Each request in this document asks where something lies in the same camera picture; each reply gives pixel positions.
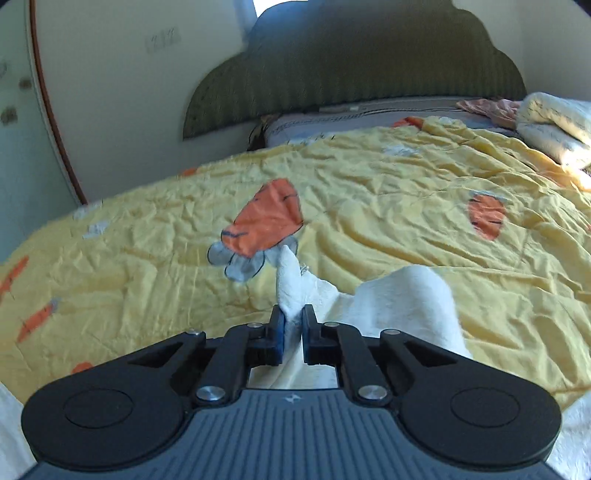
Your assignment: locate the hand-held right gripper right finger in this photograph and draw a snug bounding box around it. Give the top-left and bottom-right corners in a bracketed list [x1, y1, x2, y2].
[300, 304, 459, 408]

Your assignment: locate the window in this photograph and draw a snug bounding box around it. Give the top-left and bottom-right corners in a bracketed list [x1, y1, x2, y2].
[233, 0, 320, 20]

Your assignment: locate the yellow carrot print blanket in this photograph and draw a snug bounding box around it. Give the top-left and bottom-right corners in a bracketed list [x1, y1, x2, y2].
[0, 115, 591, 412]

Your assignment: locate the grey printed pillow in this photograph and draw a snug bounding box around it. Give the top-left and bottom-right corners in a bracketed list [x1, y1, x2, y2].
[262, 104, 522, 149]

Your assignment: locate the cream folded blanket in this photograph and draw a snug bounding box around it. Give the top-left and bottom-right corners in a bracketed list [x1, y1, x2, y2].
[514, 92, 591, 169]

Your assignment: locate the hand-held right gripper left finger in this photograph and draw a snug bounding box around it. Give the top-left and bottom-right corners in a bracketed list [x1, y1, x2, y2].
[127, 305, 286, 408]

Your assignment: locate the green padded headboard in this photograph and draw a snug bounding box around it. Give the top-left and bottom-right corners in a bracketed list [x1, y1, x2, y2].
[182, 0, 528, 140]

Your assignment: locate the pink cloth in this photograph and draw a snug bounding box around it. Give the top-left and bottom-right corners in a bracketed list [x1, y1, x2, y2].
[456, 98, 523, 131]

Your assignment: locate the white blanket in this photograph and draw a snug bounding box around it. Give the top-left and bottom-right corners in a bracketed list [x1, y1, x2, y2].
[0, 244, 591, 480]

